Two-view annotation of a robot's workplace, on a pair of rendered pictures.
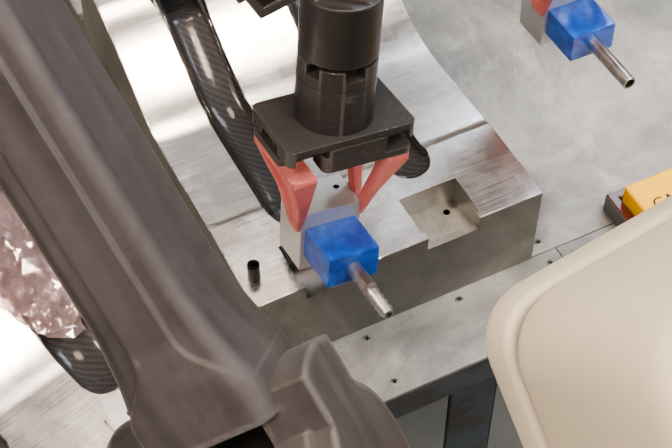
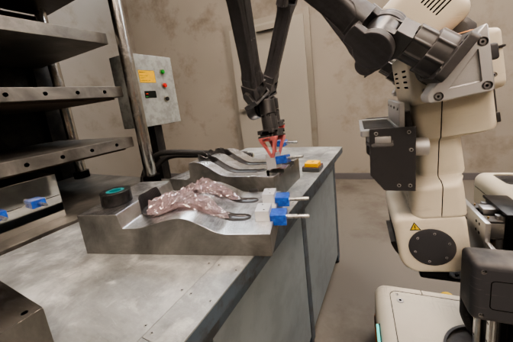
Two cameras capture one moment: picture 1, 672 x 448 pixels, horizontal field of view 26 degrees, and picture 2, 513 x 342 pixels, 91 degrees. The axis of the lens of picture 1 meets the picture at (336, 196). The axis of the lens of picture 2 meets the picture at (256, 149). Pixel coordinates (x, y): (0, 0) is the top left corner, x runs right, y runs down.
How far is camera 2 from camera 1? 86 cm
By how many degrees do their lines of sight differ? 48
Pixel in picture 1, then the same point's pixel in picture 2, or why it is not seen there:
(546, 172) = not seen: hidden behind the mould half
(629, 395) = not seen: outside the picture
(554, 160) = not seen: hidden behind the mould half
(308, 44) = (266, 109)
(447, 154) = not seen: hidden behind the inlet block
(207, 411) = (367, 6)
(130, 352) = not seen: outside the picture
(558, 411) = (404, 8)
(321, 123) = (272, 125)
